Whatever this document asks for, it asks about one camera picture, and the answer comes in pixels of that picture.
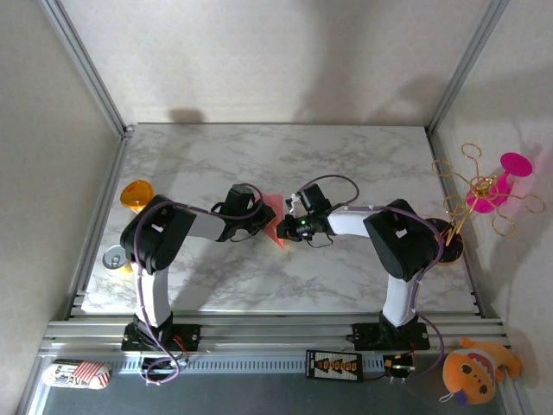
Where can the pink cloth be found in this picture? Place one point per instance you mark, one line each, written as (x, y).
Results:
(274, 203)

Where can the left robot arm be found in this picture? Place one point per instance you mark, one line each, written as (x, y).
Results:
(155, 235)

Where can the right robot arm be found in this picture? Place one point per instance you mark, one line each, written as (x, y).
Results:
(402, 238)

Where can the aluminium front rails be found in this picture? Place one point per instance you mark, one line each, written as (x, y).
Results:
(276, 333)

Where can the orange translucent cup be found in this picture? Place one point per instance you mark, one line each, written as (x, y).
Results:
(134, 192)

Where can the silver tin can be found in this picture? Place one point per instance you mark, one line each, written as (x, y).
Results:
(113, 258)

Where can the black charger board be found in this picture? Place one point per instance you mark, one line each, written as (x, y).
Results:
(332, 365)

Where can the black round gold-rimmed disc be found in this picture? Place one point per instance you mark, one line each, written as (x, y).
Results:
(453, 253)

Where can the black yellow power connector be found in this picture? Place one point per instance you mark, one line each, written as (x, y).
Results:
(395, 364)

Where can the pink plastic wine glass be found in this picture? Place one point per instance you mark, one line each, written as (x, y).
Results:
(516, 164)

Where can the orange plush toy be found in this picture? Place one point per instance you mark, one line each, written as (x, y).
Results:
(471, 372)

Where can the red striped snack bag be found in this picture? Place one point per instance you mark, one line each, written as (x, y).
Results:
(78, 374)

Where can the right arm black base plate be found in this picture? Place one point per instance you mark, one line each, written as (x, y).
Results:
(365, 335)

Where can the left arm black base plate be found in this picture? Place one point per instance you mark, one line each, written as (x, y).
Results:
(190, 335)

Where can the aluminium side rail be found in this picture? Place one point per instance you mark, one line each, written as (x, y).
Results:
(106, 194)
(475, 281)

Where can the aluminium frame post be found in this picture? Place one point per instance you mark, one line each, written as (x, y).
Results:
(87, 65)
(466, 65)

